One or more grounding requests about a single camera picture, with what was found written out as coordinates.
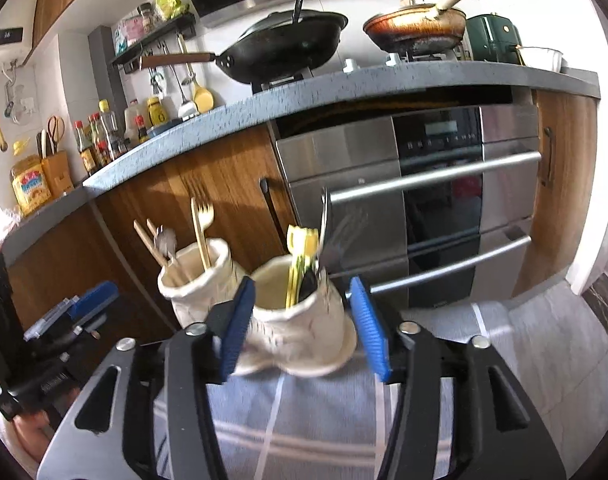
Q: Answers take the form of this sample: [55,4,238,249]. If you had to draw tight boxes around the hanging utensils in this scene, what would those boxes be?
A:
[175,35,201,120]

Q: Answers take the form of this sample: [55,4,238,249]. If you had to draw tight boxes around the black wok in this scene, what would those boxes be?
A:
[138,0,349,86]

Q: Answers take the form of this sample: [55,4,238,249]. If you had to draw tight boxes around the white bowl on counter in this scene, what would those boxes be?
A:
[515,46,565,73]

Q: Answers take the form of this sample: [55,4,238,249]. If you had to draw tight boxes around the green air fryer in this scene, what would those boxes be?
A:
[465,13,525,64]

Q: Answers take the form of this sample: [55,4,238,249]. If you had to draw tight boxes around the large yellow oil bottle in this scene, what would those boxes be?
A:
[10,155,53,217]

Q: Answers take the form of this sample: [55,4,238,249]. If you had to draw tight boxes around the yellow rice paddle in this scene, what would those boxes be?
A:
[190,74,216,114]

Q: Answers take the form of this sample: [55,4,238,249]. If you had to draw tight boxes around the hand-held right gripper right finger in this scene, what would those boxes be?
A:
[348,276,567,480]

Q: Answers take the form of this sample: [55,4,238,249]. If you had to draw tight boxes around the yellow tulip-shaped utensil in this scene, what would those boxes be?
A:
[301,227,321,281]
[285,225,307,308]

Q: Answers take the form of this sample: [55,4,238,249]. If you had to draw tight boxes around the rusty frying pan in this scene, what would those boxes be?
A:
[363,0,485,57]

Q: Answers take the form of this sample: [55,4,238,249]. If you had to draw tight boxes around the black wall shelf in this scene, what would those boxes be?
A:
[108,12,198,75]

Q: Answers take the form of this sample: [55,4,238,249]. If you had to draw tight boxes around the beige wooden fork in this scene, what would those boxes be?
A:
[190,196,215,269]

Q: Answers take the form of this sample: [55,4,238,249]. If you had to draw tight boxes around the row of condiment bottles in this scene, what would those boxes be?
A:
[72,96,177,177]

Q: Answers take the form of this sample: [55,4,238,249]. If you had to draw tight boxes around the wooden knife block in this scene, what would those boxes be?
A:
[40,150,75,199]

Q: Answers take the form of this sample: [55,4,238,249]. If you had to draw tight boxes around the wooden cabinet door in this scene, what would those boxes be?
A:
[6,124,297,343]
[513,89,600,300]

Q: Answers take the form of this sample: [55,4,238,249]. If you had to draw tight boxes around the cream floral ceramic utensil holder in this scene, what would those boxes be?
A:
[158,237,358,378]

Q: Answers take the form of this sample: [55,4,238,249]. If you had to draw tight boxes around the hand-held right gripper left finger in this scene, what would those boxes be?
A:
[36,276,257,480]

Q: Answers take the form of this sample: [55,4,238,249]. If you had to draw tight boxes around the silver flower-shaped spoon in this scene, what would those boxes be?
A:
[154,227,179,262]

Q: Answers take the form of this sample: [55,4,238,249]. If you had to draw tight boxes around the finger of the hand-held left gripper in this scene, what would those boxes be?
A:
[66,280,119,322]
[22,297,80,343]

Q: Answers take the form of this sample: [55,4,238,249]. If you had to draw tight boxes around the person's left hand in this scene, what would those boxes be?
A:
[11,407,62,468]

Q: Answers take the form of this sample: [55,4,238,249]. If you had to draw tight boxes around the stainless steel oven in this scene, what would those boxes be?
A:
[273,104,543,312]

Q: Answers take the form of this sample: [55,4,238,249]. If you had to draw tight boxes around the grey stone countertop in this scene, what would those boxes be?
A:
[0,57,602,266]

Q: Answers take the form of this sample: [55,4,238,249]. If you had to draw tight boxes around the black plastic utensil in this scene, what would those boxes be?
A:
[301,187,332,306]

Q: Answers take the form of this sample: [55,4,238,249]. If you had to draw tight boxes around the orange handled scissors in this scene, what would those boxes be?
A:
[46,115,67,156]

